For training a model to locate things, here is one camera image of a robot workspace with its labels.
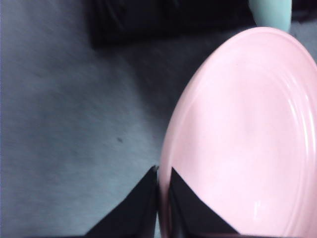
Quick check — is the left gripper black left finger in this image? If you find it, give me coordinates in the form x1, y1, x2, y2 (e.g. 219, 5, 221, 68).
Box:
85, 166, 159, 238

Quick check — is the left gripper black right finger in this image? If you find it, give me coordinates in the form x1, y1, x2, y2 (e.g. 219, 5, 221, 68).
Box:
168, 167, 240, 238

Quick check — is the pink plate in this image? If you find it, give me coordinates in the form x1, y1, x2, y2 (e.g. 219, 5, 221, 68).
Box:
158, 26, 317, 238

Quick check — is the green plate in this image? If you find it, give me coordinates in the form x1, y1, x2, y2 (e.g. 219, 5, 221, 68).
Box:
249, 0, 293, 33

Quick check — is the black plastic dish rack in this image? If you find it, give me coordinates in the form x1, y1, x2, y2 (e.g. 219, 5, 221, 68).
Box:
89, 0, 317, 50

